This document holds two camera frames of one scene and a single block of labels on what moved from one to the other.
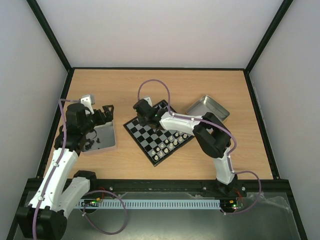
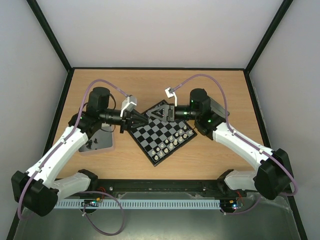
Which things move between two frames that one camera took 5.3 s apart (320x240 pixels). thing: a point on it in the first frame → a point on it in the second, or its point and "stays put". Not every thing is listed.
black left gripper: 110,116 → 127,118
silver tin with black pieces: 99,137 stays put
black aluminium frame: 269,186 stays put
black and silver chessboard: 156,145 stays put
